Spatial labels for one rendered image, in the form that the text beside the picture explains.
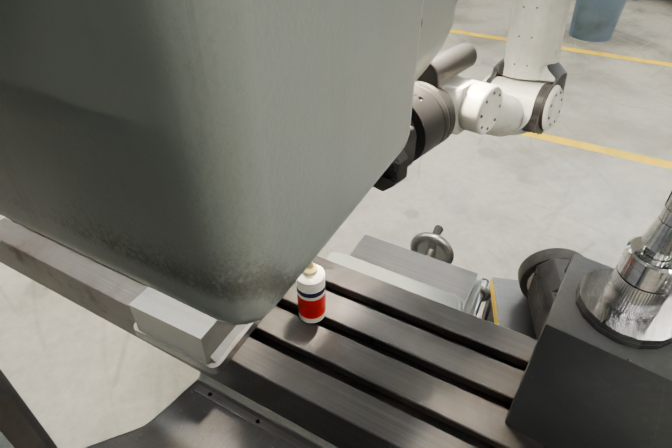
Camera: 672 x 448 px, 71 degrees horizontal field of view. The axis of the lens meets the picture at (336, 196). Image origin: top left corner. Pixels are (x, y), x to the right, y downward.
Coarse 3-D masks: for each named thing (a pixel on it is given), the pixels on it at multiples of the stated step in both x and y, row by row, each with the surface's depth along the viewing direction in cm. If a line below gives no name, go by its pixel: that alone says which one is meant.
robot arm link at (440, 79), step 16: (464, 48) 61; (432, 64) 57; (448, 64) 58; (464, 64) 61; (416, 80) 59; (432, 80) 58; (448, 80) 62; (464, 80) 61; (448, 96) 58; (464, 96) 60; (480, 96) 59; (496, 96) 61; (448, 112) 57; (464, 112) 60; (480, 112) 59; (496, 112) 63; (448, 128) 58; (464, 128) 62; (480, 128) 61
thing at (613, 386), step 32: (576, 256) 52; (576, 288) 49; (576, 320) 45; (608, 320) 44; (544, 352) 47; (576, 352) 45; (608, 352) 43; (640, 352) 42; (544, 384) 49; (576, 384) 47; (608, 384) 44; (640, 384) 42; (512, 416) 55; (544, 416) 51; (576, 416) 49; (608, 416) 46; (640, 416) 44
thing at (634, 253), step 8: (632, 240) 43; (640, 240) 43; (632, 248) 42; (640, 248) 42; (632, 256) 41; (640, 256) 41; (648, 256) 41; (632, 264) 41; (640, 264) 41; (648, 264) 40; (656, 264) 40; (664, 264) 40; (648, 272) 40; (656, 272) 40; (664, 272) 40
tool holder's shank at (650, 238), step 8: (664, 208) 39; (664, 216) 39; (656, 224) 40; (664, 224) 39; (648, 232) 41; (656, 232) 40; (664, 232) 39; (648, 240) 40; (656, 240) 40; (664, 240) 39; (648, 248) 41; (656, 248) 40; (664, 248) 40; (656, 256) 41; (664, 256) 40
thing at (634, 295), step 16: (624, 256) 43; (624, 272) 42; (640, 272) 41; (608, 288) 45; (624, 288) 43; (640, 288) 42; (656, 288) 41; (608, 304) 45; (624, 304) 43; (640, 304) 42; (656, 304) 42; (640, 320) 43
